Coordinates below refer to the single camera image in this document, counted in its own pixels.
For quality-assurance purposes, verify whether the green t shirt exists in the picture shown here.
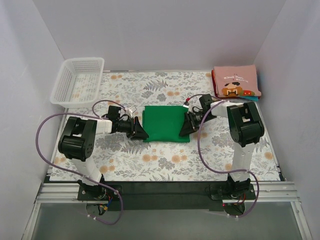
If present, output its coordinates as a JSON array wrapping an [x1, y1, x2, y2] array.
[[142, 105, 190, 143]]

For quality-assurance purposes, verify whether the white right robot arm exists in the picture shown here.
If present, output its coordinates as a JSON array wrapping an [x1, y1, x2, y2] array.
[[179, 94, 265, 199]]

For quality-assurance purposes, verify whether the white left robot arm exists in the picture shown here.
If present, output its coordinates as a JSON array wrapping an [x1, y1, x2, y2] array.
[[58, 106, 149, 200]]

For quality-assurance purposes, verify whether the floral table mat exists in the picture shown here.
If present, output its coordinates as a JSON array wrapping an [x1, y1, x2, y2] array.
[[49, 71, 283, 182]]

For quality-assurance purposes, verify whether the red folded t shirt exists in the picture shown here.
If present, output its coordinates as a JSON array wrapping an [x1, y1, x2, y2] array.
[[211, 69, 219, 98]]

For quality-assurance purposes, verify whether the pink folded t shirt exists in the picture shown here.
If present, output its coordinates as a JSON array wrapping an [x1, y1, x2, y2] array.
[[213, 65, 262, 98]]

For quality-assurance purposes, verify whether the blue folded t shirt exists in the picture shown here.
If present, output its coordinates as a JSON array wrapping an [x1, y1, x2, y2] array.
[[240, 96, 259, 102]]

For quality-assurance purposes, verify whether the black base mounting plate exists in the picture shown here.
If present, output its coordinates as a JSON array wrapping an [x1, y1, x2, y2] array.
[[77, 180, 256, 212]]

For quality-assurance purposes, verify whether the white plastic basket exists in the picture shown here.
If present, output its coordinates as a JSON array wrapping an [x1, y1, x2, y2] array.
[[50, 57, 105, 109]]

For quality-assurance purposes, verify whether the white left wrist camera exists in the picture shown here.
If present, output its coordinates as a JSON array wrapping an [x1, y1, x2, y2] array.
[[125, 106, 137, 118]]

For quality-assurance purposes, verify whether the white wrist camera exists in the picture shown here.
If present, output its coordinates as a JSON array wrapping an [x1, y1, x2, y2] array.
[[182, 98, 192, 112], [125, 106, 137, 118]]

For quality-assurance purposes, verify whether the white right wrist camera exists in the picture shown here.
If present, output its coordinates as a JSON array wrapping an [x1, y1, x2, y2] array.
[[182, 98, 192, 112]]

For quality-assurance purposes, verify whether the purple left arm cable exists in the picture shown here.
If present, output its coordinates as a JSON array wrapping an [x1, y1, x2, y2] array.
[[34, 99, 133, 226]]

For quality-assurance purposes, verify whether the aluminium rail frame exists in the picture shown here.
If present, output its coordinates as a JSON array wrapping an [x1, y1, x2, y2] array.
[[24, 109, 313, 240]]

